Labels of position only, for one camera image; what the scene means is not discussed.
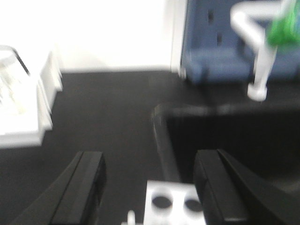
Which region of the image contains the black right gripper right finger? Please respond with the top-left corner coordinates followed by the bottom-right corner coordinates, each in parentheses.
top-left (194, 150), bottom-right (300, 225)

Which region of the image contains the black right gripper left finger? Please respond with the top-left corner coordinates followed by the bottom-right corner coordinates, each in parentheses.
top-left (11, 151), bottom-right (106, 225)

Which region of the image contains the white test tube rack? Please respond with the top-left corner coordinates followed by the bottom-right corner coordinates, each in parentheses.
top-left (140, 180), bottom-right (206, 225)

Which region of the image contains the grey-blue pegboard drying rack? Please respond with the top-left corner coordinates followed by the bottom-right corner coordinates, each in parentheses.
top-left (180, 0), bottom-right (300, 84)

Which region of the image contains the black lab sink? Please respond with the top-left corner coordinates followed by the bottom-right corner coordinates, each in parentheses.
top-left (152, 104), bottom-right (300, 197)

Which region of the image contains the right white storage bin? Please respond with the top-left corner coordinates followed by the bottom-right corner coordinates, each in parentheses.
top-left (0, 45), bottom-right (63, 149)

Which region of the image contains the white gooseneck lab faucet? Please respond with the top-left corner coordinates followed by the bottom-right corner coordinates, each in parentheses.
top-left (230, 0), bottom-right (300, 101)

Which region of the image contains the black wire tripod stand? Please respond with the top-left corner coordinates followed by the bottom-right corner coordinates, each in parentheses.
top-left (0, 45), bottom-right (31, 75)

